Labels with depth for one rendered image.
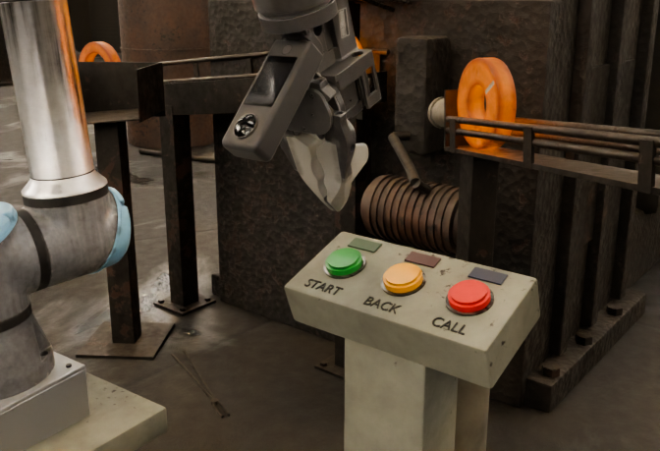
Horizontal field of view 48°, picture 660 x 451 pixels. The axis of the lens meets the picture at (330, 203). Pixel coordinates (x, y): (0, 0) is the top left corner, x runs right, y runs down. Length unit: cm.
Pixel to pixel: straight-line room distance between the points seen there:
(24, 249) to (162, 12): 348
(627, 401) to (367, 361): 114
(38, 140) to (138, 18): 346
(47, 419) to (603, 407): 119
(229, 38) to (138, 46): 251
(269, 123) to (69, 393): 60
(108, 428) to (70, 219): 30
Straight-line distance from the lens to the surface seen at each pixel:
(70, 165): 106
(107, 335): 209
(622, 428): 174
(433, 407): 77
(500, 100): 121
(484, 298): 71
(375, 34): 171
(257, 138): 63
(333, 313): 76
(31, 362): 108
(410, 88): 154
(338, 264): 78
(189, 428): 166
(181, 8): 445
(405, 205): 140
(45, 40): 104
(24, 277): 105
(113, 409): 116
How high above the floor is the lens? 88
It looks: 16 degrees down
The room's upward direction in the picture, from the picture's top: straight up
